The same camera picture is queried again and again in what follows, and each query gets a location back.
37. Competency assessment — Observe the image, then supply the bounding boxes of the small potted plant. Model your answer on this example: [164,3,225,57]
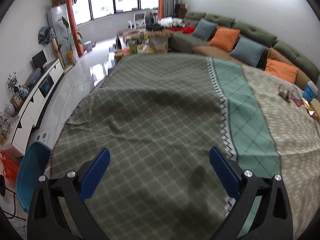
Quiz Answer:
[7,72,19,95]

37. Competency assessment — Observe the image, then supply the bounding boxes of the dark patterned bag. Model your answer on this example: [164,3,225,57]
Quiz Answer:
[38,26,56,45]

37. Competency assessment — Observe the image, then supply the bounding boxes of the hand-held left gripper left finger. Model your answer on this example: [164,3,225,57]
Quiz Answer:
[27,147,111,240]

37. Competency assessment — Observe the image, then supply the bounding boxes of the large leafy potted plant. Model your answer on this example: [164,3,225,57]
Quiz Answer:
[61,16,83,65]

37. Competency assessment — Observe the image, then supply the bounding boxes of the green sofa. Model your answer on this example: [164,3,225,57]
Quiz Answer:
[168,11,320,85]

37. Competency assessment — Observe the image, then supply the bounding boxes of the patterned green tablecloth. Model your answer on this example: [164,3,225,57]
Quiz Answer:
[49,52,320,240]

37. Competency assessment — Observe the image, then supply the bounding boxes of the blue cushion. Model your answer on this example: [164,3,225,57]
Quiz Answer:
[229,37,266,68]
[192,19,218,42]

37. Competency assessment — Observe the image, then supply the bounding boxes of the large window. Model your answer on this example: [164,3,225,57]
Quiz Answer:
[72,0,160,27]

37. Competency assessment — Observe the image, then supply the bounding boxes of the small dark wrapper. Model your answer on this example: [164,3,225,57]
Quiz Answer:
[278,84,294,103]

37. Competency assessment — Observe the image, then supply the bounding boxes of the orange cushion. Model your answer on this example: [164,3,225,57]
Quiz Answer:
[209,27,241,53]
[264,59,299,84]

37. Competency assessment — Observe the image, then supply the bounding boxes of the blue plastic bin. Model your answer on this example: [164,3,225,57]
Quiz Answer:
[15,141,53,213]

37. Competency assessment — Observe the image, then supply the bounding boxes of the gold foil wrapper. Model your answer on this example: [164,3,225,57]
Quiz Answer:
[301,97,320,120]

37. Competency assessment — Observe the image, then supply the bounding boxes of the white tv cabinet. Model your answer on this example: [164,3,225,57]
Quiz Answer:
[10,57,67,153]

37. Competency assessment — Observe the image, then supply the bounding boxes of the small black monitor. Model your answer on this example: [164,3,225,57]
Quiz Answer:
[32,50,48,69]

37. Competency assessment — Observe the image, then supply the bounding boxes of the brown paper bag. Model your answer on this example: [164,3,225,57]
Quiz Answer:
[155,36,168,53]

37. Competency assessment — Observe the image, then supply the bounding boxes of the orange plastic bag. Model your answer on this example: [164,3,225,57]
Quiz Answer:
[0,151,20,180]

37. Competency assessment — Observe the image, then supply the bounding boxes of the round coffee table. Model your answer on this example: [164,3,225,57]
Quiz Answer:
[116,27,173,55]

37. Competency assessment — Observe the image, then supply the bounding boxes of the clear plastic container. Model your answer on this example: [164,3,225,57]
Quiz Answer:
[0,112,14,140]

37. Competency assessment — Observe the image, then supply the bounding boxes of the white tall appliance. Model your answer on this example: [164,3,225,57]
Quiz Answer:
[47,4,75,63]

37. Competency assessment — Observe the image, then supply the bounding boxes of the blue and white bottle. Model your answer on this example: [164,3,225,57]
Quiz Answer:
[302,81,319,103]

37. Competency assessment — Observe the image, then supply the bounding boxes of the picture frame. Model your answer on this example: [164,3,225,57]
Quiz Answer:
[10,94,24,108]

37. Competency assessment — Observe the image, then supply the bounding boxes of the wooden frame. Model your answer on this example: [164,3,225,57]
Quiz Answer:
[51,37,66,69]

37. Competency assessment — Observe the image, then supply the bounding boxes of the red cloth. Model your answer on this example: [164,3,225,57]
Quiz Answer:
[166,26,197,34]

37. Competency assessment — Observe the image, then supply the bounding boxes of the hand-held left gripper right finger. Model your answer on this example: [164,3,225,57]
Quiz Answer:
[209,146,293,240]

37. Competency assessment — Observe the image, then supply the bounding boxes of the black cable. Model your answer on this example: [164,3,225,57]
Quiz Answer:
[0,175,18,219]

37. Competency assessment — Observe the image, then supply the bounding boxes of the brown wooden cabinet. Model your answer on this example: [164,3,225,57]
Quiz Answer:
[175,4,188,18]

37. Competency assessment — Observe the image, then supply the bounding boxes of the white office chair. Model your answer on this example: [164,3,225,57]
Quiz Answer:
[127,12,147,29]

